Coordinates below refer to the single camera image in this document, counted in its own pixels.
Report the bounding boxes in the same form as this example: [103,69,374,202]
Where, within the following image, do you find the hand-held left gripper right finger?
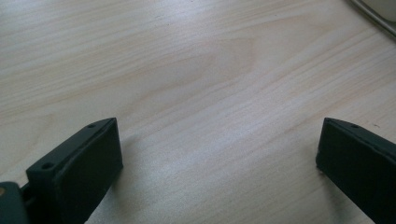
[315,117,396,224]

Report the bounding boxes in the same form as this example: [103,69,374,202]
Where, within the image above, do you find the white tray with grey rim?
[348,0,396,39]

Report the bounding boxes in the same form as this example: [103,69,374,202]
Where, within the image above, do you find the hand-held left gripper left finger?
[20,117,124,224]

